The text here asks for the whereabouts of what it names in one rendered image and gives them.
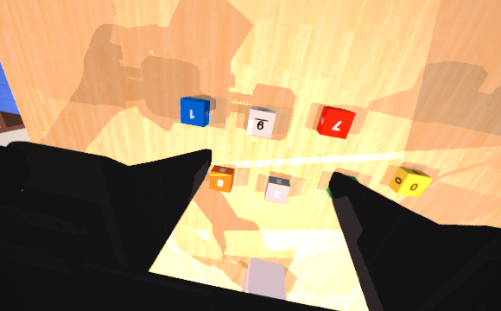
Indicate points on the yellow block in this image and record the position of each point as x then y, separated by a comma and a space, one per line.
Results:
410, 182

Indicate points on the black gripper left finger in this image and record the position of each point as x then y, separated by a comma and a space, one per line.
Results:
142, 203

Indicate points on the orange block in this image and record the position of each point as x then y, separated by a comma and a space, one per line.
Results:
221, 178

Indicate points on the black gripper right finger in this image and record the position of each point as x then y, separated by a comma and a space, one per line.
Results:
403, 260

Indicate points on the blue block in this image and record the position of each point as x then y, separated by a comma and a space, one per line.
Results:
194, 111

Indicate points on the red block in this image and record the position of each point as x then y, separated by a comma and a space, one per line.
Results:
335, 122

